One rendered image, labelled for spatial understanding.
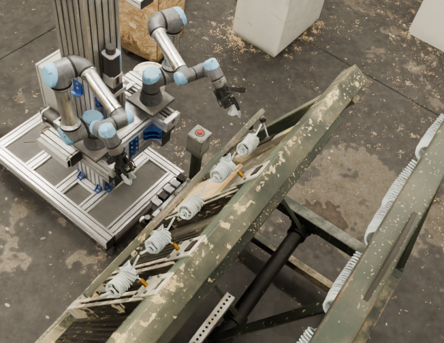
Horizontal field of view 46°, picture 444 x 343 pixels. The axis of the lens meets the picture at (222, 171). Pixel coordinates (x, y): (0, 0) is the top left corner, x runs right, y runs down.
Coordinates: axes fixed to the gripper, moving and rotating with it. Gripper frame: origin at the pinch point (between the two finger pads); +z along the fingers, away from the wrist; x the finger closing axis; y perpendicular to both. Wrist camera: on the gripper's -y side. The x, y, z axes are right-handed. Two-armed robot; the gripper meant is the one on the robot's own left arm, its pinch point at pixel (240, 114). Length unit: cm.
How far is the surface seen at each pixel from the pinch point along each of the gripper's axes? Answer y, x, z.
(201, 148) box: 17, -51, 23
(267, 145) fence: 2.8, 28.2, 12.9
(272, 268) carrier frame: 27, 8, 92
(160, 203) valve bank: 60, -38, 34
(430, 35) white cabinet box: -301, -197, 109
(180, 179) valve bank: 40, -48, 32
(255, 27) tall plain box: -128, -225, 9
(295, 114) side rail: -21.0, 22.9, 8.9
